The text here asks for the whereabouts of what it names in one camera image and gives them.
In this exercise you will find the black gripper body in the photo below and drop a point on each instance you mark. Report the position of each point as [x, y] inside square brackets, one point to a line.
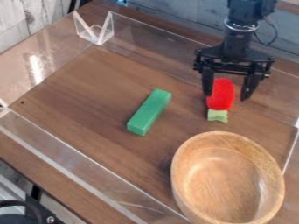
[213, 61]

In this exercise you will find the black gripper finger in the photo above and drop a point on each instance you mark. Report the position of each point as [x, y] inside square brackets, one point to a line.
[208, 79]
[252, 81]

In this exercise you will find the red plush toy green stem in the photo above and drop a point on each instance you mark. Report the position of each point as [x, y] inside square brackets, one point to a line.
[221, 101]

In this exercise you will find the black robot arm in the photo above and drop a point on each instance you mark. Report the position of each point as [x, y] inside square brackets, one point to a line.
[233, 57]

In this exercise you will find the green rectangular block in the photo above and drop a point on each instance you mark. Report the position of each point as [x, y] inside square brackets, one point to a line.
[146, 115]

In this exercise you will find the oval wooden bowl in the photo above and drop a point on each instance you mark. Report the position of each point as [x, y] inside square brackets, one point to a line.
[228, 181]

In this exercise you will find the black clamp with bolt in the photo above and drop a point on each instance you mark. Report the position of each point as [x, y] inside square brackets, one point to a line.
[41, 214]

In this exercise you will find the clear acrylic back wall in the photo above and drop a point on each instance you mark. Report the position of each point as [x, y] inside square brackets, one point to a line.
[170, 52]

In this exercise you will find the clear acrylic wall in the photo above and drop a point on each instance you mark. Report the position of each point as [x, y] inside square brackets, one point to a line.
[88, 187]
[170, 52]

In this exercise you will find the clear acrylic corner bracket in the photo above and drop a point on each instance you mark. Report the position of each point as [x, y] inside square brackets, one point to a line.
[98, 34]

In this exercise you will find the clear acrylic front wall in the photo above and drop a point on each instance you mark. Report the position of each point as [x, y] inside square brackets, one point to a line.
[88, 187]

